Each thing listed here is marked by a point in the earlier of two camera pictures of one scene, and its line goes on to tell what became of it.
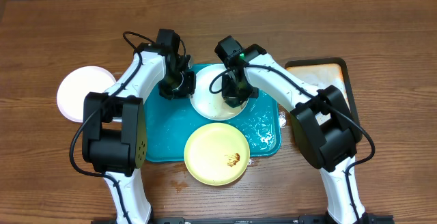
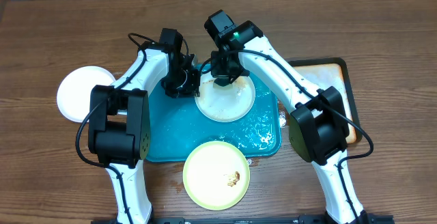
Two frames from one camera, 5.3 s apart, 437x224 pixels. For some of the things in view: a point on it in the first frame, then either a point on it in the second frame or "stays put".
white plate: (211, 105) stays put
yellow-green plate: (216, 154) to (216, 175)
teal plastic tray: (169, 122) stays put
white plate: (76, 84) stays put
